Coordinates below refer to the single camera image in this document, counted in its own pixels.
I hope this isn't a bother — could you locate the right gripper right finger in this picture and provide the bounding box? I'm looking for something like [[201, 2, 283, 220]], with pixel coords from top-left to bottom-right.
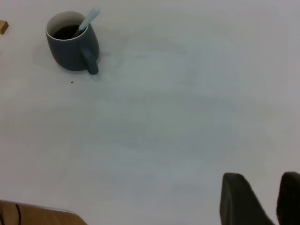
[[276, 172, 300, 225]]

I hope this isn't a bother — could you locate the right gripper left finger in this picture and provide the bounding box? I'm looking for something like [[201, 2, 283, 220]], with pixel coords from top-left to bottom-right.
[[219, 172, 276, 225]]

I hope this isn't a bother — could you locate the dark grey ceramic cup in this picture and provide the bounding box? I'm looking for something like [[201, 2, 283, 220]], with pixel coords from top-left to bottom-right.
[[45, 11, 100, 75]]

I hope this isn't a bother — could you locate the spoon with pale blue handle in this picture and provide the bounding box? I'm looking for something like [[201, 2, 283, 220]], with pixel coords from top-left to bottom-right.
[[72, 7, 101, 38]]

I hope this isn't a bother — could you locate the flat wooden block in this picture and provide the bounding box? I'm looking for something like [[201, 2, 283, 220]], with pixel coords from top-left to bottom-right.
[[0, 20, 9, 35]]

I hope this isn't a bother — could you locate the thin black floor cable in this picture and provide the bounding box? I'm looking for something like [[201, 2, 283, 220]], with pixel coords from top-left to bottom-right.
[[15, 203, 22, 225]]

